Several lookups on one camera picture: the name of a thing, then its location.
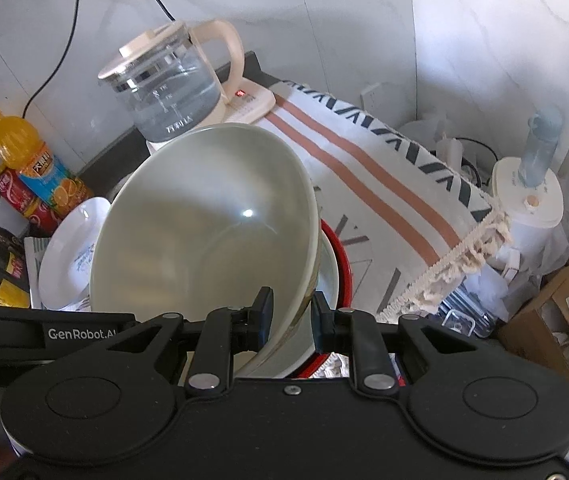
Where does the orange juice bottle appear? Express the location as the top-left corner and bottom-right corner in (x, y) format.
(0, 110), (94, 218)

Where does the red and black bowl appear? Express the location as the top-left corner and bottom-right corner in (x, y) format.
(282, 220), (353, 378)

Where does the patterned fringed table cloth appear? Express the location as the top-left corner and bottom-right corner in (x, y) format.
(24, 78), (514, 376)

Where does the white bowl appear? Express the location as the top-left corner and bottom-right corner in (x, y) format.
(237, 232), (339, 379)

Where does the dark pot with trash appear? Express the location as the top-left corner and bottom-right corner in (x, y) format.
(432, 136), (500, 188)

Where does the left black power cable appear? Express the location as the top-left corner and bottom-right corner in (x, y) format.
(21, 0), (82, 118)

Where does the light blue water bottle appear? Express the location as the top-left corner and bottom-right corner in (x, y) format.
(517, 105), (563, 188)

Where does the red snack can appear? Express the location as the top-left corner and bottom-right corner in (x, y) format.
(0, 165), (61, 236)

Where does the white rice cooker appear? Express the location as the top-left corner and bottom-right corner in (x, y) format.
(490, 157), (564, 266)

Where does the white plate Sweet print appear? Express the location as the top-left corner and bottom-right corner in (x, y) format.
(38, 197), (111, 310)

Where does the glass electric kettle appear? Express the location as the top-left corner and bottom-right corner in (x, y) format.
(98, 20), (244, 143)

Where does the cream bowl with yellow pattern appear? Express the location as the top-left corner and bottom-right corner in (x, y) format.
(89, 124), (320, 376)

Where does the cream kettle base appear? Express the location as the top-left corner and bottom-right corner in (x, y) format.
(146, 76), (276, 155)

